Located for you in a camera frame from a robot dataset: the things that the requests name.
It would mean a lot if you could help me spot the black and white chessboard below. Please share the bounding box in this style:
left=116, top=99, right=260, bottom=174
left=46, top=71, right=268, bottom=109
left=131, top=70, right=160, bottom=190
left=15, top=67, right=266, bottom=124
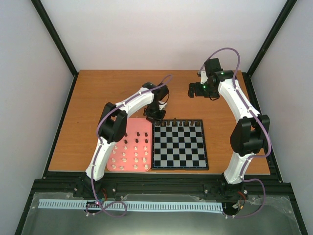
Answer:
left=152, top=119, right=209, bottom=170

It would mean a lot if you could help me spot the right black frame post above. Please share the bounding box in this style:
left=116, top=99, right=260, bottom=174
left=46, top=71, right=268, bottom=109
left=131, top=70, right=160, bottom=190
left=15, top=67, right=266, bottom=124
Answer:
left=246, top=0, right=298, bottom=77

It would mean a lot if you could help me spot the left black frame post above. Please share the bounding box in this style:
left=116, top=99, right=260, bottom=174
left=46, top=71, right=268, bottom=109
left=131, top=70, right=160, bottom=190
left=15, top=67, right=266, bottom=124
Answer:
left=30, top=0, right=79, bottom=77

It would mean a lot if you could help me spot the light blue cable duct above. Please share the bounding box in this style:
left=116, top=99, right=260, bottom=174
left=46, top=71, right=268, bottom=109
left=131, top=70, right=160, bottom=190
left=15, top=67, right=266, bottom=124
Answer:
left=38, top=199, right=223, bottom=213

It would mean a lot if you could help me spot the black aluminium base frame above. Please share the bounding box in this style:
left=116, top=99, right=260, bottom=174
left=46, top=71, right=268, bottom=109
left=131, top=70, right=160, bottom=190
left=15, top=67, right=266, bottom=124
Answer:
left=15, top=70, right=308, bottom=235

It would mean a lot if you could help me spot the black frame post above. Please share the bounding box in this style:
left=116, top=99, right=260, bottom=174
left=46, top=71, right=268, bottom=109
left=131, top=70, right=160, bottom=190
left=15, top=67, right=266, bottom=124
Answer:
left=30, top=0, right=79, bottom=77
left=246, top=0, right=298, bottom=77

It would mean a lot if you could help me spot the pink plastic tray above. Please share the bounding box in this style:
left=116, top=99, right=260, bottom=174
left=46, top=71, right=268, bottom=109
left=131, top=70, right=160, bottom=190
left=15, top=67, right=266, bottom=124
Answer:
left=106, top=118, right=153, bottom=173

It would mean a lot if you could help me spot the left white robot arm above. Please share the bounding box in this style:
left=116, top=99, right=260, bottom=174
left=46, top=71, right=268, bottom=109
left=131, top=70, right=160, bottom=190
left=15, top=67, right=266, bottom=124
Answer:
left=81, top=82, right=169, bottom=197

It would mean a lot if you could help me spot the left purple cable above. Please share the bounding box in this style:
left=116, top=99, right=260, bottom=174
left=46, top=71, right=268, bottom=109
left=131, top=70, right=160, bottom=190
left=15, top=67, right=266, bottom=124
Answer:
left=85, top=74, right=173, bottom=219

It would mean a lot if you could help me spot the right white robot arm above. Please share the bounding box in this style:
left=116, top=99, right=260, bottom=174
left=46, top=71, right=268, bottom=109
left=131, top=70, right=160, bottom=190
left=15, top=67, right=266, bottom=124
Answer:
left=188, top=58, right=270, bottom=199

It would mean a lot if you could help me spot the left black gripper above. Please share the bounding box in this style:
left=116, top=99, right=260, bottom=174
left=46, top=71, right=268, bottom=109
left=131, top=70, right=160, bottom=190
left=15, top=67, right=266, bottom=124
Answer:
left=144, top=102, right=166, bottom=126

